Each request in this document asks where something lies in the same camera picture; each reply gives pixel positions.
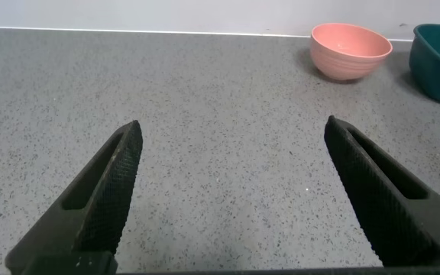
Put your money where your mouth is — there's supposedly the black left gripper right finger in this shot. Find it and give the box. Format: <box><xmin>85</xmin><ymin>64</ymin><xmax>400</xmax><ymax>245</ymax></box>
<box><xmin>323</xmin><ymin>115</ymin><xmax>440</xmax><ymax>267</ymax></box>

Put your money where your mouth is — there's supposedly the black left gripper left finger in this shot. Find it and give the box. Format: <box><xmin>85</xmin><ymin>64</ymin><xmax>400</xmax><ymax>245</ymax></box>
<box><xmin>5</xmin><ymin>119</ymin><xmax>144</xmax><ymax>275</ymax></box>

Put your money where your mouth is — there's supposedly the pink plastic bowl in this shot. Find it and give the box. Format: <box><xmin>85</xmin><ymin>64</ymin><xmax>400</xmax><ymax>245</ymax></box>
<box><xmin>310</xmin><ymin>22</ymin><xmax>393</xmax><ymax>82</ymax></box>

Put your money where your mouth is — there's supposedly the teal square plastic basin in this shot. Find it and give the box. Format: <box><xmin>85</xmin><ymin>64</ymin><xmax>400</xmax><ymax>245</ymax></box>
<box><xmin>409</xmin><ymin>23</ymin><xmax>440</xmax><ymax>108</ymax></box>

